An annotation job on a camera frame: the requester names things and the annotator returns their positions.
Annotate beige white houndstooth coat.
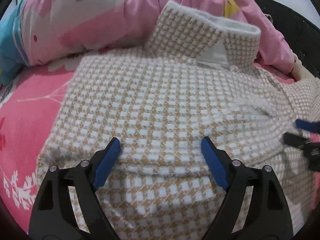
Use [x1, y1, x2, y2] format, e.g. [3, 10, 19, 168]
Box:
[36, 1, 319, 239]

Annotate black headboard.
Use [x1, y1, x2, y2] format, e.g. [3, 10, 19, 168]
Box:
[254, 0, 320, 77]

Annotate pink floral bed sheet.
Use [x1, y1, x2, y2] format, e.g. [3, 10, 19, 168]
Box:
[0, 49, 320, 233]

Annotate pink floral quilt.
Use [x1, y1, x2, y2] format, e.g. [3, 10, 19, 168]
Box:
[1, 0, 294, 86]

